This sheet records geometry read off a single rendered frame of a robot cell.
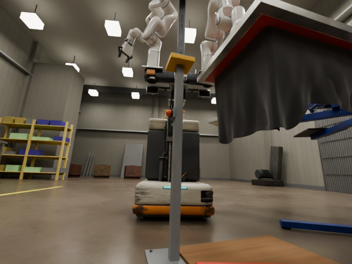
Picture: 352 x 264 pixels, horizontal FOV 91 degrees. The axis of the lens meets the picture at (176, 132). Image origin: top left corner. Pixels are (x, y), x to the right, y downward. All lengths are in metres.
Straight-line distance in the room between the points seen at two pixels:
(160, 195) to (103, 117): 11.74
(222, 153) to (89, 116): 9.56
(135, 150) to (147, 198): 10.27
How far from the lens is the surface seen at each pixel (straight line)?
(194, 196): 1.42
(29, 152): 7.63
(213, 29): 1.61
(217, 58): 1.01
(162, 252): 0.95
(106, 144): 12.40
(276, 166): 7.54
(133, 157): 11.46
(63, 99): 8.71
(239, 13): 1.20
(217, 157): 12.37
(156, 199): 1.40
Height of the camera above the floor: 0.36
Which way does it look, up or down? 13 degrees up
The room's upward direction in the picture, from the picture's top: 2 degrees clockwise
